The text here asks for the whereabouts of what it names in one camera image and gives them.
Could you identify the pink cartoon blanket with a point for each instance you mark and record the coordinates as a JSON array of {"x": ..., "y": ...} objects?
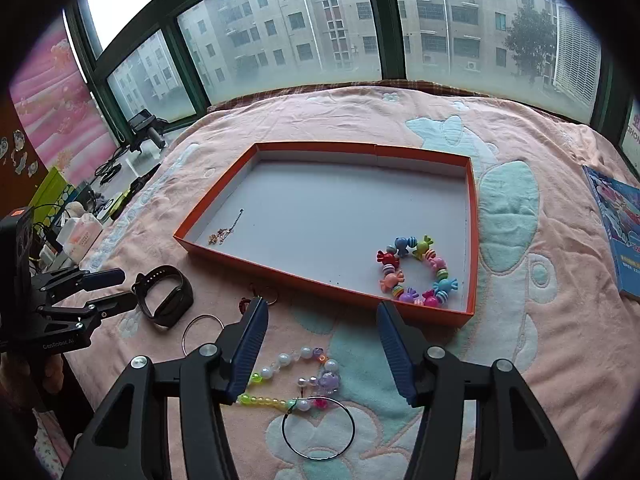
[{"x": 550, "y": 335}]

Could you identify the thin metal hoop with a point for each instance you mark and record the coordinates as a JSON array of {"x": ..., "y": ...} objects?
[
  {"x": 202, "y": 316},
  {"x": 320, "y": 458}
]

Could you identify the white tissue packet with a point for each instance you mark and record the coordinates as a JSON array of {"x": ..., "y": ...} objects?
[{"x": 82, "y": 232}]

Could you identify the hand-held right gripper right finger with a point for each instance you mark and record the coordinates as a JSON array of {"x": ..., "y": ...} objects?
[{"x": 395, "y": 355}]

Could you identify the blue illustrated book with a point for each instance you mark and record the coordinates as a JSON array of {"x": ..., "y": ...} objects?
[{"x": 620, "y": 230}]

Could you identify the green window frame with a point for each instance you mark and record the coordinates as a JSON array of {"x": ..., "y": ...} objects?
[{"x": 382, "y": 20}]

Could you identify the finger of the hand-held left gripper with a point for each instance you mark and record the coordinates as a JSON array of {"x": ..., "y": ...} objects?
[
  {"x": 117, "y": 305},
  {"x": 107, "y": 276}
]

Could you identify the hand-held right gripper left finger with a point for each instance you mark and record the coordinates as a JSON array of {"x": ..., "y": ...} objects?
[{"x": 250, "y": 355}]

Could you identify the green patterned box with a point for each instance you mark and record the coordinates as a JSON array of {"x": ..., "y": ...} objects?
[{"x": 47, "y": 190}]

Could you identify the person's left hand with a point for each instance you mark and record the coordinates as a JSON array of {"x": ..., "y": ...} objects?
[{"x": 52, "y": 377}]

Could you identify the black smart band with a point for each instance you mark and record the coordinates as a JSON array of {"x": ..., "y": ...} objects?
[{"x": 175, "y": 302}]

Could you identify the grey apartment building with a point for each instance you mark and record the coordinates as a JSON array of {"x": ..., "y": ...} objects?
[{"x": 300, "y": 20}]

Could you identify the white sign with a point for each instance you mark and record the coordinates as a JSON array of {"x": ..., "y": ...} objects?
[{"x": 631, "y": 130}]

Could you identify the white louvred shutter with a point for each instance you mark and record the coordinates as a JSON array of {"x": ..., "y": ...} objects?
[{"x": 577, "y": 55}]

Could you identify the small red charm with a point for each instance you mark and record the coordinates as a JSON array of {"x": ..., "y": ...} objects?
[{"x": 243, "y": 305}]

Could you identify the floral patterned cloth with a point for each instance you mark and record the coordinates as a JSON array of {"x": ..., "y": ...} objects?
[{"x": 50, "y": 447}]

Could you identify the black camera on grip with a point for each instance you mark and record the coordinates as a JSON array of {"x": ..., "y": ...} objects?
[{"x": 145, "y": 125}]

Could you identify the cartoon wall stickers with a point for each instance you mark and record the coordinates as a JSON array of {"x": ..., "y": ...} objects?
[{"x": 20, "y": 150}]

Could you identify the pearl and colourful bead strand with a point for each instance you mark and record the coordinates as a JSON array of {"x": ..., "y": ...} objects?
[{"x": 284, "y": 360}]

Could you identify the pink wall poster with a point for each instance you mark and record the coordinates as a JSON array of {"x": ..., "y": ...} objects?
[{"x": 55, "y": 95}]

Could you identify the black and green tool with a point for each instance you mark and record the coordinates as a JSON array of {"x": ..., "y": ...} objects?
[{"x": 122, "y": 200}]

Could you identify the green tree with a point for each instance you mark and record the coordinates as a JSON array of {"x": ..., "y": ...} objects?
[{"x": 530, "y": 35}]

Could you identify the orange shallow cardboard tray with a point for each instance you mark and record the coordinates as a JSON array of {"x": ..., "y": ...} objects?
[{"x": 325, "y": 210}]

